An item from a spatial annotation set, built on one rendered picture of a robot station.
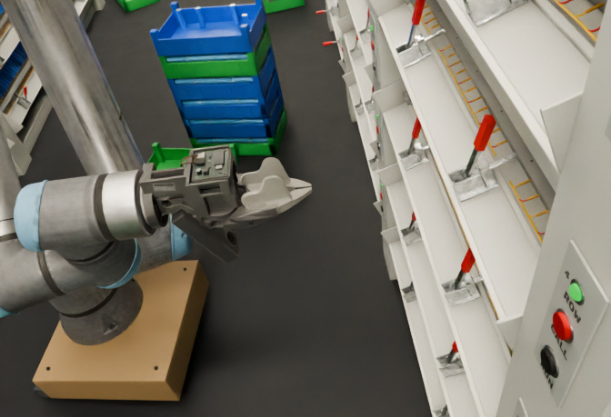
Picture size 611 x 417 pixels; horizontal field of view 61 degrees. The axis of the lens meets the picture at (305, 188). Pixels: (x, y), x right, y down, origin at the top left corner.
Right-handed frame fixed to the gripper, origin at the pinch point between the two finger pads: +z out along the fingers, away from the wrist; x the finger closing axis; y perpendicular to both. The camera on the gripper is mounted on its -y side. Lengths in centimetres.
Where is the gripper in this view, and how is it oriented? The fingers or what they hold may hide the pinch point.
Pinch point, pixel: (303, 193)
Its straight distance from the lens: 70.0
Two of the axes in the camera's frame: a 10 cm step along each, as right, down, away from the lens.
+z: 9.9, -1.3, -0.2
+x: -0.8, -6.8, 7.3
